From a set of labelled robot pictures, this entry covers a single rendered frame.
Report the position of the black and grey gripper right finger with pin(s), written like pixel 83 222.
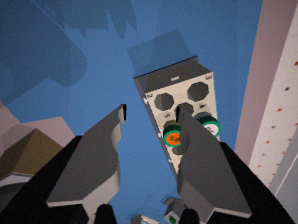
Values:
pixel 217 184

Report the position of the blue bench mat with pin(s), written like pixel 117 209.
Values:
pixel 78 58

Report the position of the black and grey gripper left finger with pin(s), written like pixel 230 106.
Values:
pixel 75 182

